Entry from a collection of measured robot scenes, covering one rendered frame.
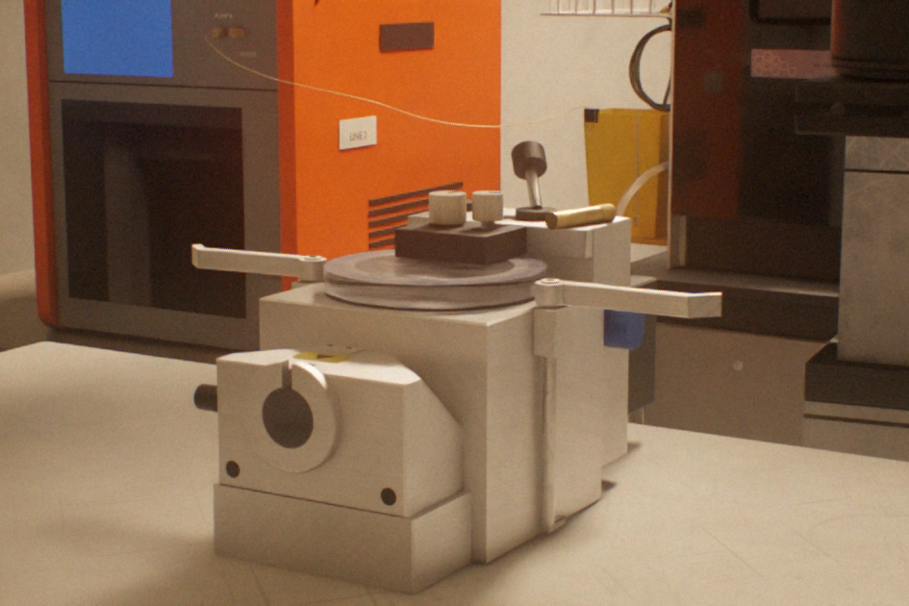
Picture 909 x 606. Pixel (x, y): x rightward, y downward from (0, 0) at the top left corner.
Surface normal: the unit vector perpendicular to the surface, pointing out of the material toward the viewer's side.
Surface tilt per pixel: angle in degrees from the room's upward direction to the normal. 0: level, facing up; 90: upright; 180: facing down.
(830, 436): 90
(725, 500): 0
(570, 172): 90
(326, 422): 90
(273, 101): 90
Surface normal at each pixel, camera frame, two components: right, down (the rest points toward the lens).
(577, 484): 0.86, 0.09
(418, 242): -0.51, 0.16
